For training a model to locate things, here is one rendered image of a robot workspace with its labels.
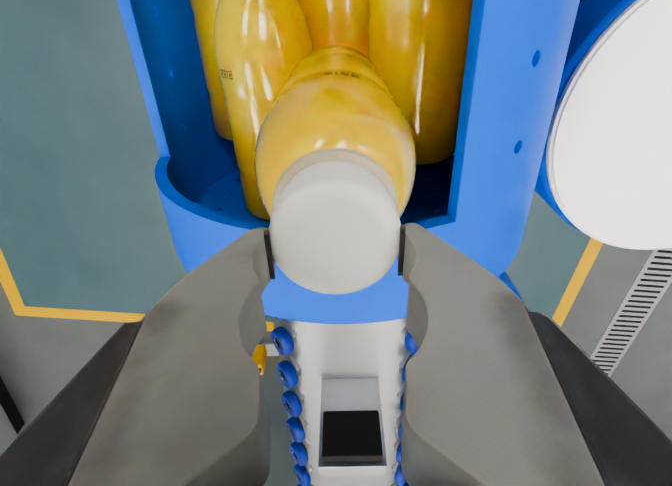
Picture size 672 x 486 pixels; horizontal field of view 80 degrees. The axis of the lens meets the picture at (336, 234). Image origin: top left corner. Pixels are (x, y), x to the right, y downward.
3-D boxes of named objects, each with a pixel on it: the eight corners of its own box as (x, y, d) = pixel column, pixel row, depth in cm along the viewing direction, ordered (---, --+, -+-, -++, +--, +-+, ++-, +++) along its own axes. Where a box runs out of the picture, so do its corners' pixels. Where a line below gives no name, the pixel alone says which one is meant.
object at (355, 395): (322, 387, 73) (318, 476, 60) (321, 372, 71) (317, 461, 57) (378, 386, 73) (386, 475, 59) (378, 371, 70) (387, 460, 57)
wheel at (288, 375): (290, 395, 65) (300, 389, 66) (287, 377, 63) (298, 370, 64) (276, 378, 68) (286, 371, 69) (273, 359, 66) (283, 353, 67)
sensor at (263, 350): (255, 354, 73) (250, 376, 69) (253, 343, 71) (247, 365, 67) (298, 353, 73) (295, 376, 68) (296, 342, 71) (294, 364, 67)
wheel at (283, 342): (285, 363, 61) (296, 357, 62) (282, 342, 59) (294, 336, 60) (270, 346, 64) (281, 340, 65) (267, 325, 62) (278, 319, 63)
